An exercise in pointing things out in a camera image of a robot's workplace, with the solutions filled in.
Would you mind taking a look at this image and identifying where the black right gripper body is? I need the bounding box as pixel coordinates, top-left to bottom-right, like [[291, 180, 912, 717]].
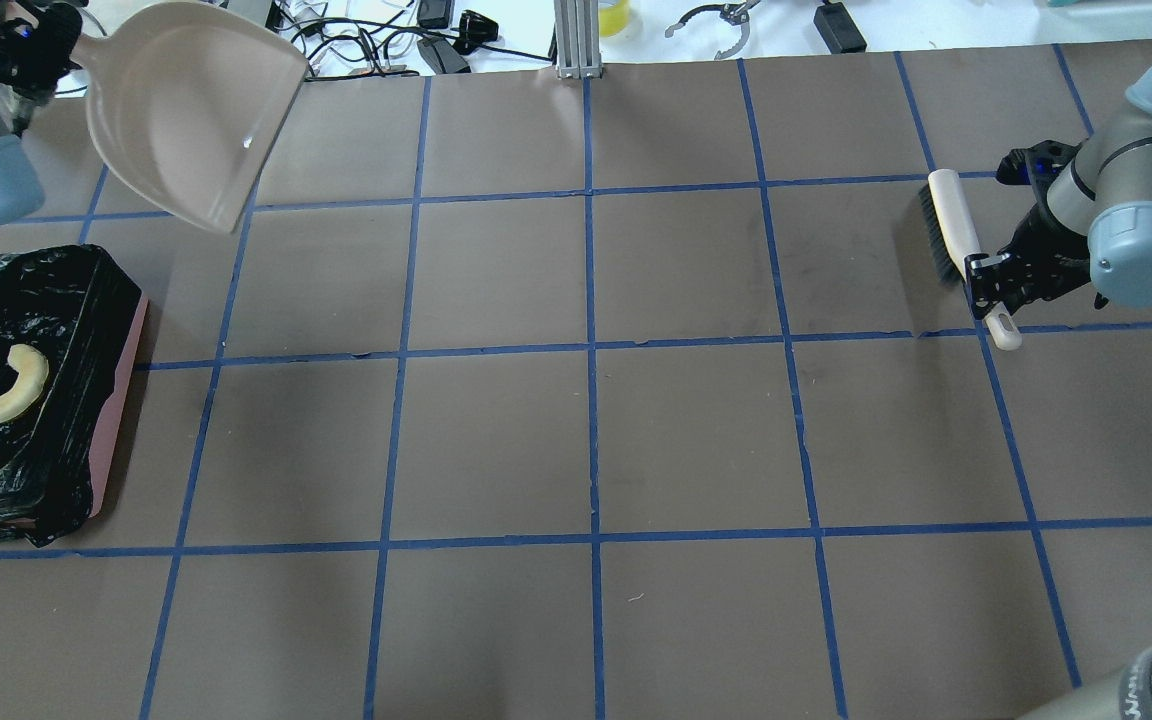
[[995, 142, 1091, 304]]

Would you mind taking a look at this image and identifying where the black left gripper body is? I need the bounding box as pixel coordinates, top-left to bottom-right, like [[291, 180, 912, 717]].
[[0, 1, 84, 101]]

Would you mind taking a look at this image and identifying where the toy croissant bread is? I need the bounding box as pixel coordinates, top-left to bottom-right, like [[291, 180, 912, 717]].
[[0, 344, 50, 424]]

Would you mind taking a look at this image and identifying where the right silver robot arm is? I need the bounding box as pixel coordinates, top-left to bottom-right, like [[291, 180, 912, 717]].
[[922, 65, 1152, 350]]

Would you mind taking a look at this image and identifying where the pink bin with black bag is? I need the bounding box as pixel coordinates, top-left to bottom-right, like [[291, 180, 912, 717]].
[[0, 245, 147, 547]]

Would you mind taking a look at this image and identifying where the small black adapter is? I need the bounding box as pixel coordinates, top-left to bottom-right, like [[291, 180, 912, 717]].
[[813, 1, 867, 55]]

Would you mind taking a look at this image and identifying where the black claw gripper tool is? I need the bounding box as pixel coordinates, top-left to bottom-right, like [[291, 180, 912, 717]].
[[664, 0, 761, 61]]

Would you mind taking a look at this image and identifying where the yellow tape roll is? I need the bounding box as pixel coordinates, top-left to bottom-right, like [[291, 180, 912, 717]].
[[596, 0, 632, 38]]

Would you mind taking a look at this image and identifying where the aluminium frame post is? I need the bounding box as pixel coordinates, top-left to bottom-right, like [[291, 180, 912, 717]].
[[553, 0, 604, 79]]

